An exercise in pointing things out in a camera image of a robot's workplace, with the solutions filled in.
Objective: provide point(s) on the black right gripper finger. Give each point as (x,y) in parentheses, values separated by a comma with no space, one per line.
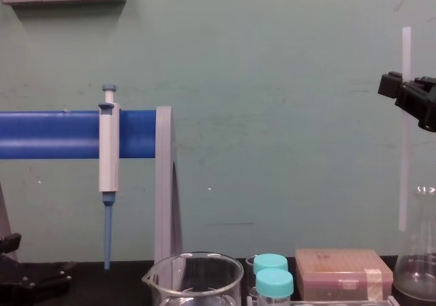
(425,81)
(390,84)

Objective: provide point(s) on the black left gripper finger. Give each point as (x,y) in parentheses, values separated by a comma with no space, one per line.
(47,275)
(10,243)

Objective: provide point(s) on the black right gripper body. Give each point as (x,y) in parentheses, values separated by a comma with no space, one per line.
(424,110)

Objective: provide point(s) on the white stirring rod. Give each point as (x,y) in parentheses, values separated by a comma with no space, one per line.
(404,169)

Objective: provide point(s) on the grey pipette rack upright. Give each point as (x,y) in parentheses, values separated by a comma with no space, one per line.
(167,183)
(4,224)

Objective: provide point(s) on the blue pipette rack bar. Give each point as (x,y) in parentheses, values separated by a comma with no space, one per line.
(47,134)

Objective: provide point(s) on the white and blue pipette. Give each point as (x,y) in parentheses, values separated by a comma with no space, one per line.
(108,156)

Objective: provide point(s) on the clear glass conical flask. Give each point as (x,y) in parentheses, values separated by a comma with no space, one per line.
(415,261)

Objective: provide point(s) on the clear glass beaker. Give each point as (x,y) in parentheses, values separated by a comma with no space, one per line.
(218,285)

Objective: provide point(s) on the pink pipette tip box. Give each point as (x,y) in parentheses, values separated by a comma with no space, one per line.
(340,272)

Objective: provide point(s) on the small clear uncapped vial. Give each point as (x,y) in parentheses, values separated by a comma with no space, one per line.
(250,268)

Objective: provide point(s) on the teal capped clear vial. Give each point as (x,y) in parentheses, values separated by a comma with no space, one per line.
(270,261)
(274,282)

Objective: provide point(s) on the clear plastic vial rack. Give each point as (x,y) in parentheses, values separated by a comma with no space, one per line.
(323,302)

